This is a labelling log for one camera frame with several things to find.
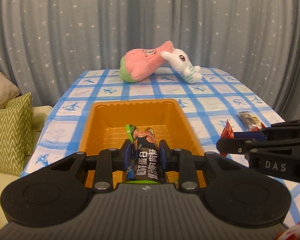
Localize grey printed snack packet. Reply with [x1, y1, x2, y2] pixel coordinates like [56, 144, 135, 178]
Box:
[238, 111, 263, 132]

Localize red festive candy packet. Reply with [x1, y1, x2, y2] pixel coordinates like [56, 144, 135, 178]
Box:
[219, 120, 235, 157]

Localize green-edged chicken snack packet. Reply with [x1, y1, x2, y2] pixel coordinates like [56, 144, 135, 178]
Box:
[123, 125, 167, 184]

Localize orange plastic bin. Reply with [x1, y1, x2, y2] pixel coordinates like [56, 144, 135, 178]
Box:
[79, 99, 204, 193]

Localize blue checked tablecloth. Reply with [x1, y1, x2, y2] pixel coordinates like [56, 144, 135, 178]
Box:
[21, 67, 300, 228]

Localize pink peach plush toy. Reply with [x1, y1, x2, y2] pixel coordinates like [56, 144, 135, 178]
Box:
[119, 41, 174, 83]

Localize white bunny plush toy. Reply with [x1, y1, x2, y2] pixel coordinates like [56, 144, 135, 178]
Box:
[160, 49, 202, 84]

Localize green zigzag cushion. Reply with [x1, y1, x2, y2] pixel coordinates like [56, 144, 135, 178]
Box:
[0, 93, 33, 176]

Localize light green sofa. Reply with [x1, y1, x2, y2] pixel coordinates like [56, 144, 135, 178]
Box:
[0, 106, 52, 230]

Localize grey star curtain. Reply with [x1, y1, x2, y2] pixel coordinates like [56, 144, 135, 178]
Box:
[0, 0, 300, 120]

